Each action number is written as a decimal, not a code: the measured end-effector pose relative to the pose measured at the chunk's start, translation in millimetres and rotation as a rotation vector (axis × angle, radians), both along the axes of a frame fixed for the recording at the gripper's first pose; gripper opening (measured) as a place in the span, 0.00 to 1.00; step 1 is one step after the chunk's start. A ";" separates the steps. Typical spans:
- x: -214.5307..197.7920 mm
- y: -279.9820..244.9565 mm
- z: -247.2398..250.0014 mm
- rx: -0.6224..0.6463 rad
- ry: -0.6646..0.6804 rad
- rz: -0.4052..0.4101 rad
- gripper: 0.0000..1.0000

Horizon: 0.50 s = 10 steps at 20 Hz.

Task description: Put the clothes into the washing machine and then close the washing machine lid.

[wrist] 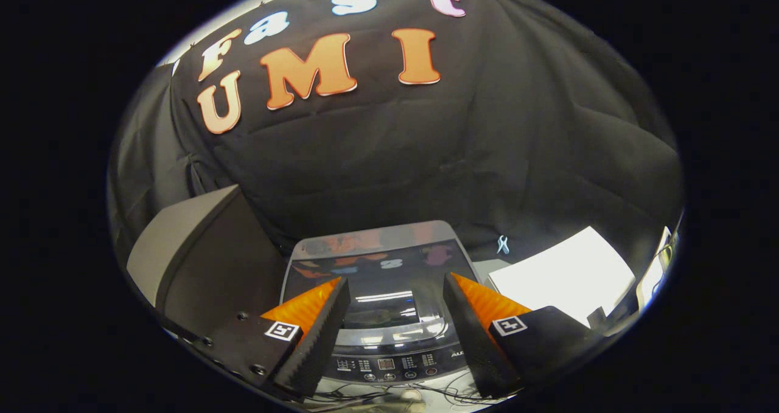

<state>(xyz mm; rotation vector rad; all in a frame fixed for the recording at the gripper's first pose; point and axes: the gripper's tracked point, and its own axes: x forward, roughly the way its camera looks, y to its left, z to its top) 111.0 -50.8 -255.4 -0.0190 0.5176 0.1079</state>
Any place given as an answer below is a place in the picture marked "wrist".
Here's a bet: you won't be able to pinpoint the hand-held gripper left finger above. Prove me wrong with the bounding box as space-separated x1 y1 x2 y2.
201 277 352 400

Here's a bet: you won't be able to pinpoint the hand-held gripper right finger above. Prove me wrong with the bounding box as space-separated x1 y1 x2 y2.
443 272 609 398

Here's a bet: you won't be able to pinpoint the grey washing machine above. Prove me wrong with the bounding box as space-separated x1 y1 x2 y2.
280 220 483 385

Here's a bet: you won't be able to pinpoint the grey box stand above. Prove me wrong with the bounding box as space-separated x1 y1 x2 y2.
126 184 288 342

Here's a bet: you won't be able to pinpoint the black backdrop cloth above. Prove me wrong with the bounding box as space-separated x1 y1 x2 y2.
108 0 683 265

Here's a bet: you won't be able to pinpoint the thin black cables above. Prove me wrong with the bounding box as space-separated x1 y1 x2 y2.
303 381 491 409

